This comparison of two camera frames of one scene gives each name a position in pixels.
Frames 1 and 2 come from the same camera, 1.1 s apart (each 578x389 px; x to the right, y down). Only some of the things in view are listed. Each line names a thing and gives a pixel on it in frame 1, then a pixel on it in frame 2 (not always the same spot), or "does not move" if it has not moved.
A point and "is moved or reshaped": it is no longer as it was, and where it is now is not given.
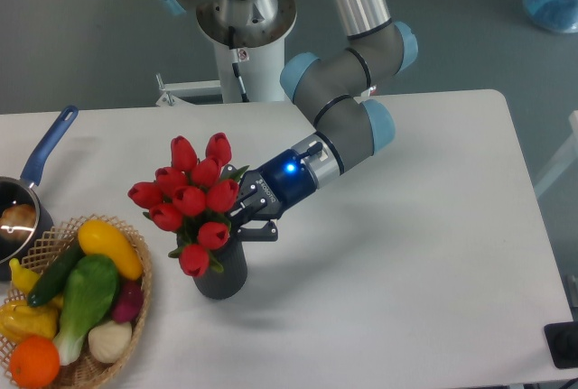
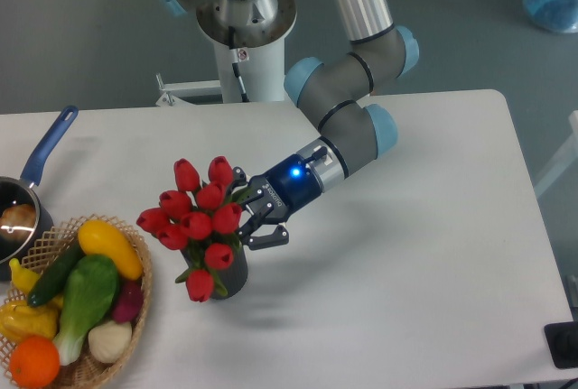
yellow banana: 23,279 does not move
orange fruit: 34,361 does not move
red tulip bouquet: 192,198 is moved or reshaped
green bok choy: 89,293 does not move
